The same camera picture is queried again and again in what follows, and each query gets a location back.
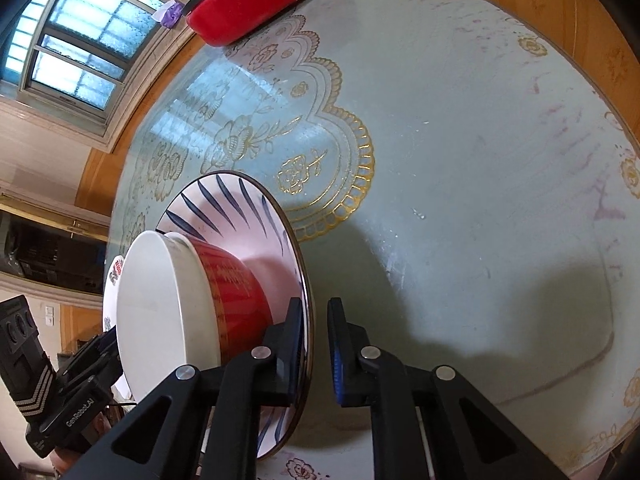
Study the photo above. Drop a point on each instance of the white dragon print plate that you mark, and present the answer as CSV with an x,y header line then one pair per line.
x,y
115,270

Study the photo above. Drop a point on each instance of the blue striped white bowl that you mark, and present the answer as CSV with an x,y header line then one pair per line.
x,y
240,210

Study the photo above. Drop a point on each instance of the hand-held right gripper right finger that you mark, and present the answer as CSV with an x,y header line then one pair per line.
x,y
337,360

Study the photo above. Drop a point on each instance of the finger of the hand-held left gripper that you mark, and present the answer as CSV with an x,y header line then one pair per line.
x,y
97,342
100,370

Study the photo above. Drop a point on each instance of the wooden door frame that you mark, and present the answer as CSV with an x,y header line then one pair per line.
x,y
50,250

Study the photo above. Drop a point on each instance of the purple packet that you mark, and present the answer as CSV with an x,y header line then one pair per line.
x,y
170,12

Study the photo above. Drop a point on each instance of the red bowl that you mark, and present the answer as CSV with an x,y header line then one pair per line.
x,y
235,285

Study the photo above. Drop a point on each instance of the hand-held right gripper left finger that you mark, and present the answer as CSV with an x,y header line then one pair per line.
x,y
295,340

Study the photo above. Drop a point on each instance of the red electric pot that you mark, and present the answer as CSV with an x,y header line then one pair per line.
x,y
240,15

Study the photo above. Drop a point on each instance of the white wall switch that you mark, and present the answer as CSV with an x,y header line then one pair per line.
x,y
49,315

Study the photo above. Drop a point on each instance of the window with stone frame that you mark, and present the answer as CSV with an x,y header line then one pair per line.
x,y
75,50

